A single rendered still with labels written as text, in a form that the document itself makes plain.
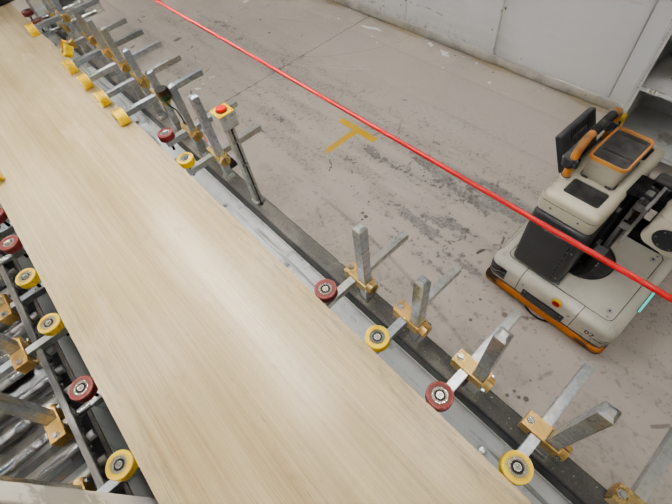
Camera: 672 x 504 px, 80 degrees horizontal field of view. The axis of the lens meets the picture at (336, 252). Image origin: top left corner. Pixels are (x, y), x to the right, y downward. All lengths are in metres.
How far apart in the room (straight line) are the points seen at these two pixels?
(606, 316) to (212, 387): 1.75
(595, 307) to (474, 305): 0.58
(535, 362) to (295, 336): 1.40
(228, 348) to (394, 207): 1.72
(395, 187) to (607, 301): 1.45
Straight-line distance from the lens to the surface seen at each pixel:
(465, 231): 2.68
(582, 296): 2.26
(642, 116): 3.59
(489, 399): 1.49
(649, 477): 1.44
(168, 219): 1.80
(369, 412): 1.23
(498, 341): 1.06
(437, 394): 1.25
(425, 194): 2.85
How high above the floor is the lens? 2.11
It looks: 55 degrees down
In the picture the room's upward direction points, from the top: 11 degrees counter-clockwise
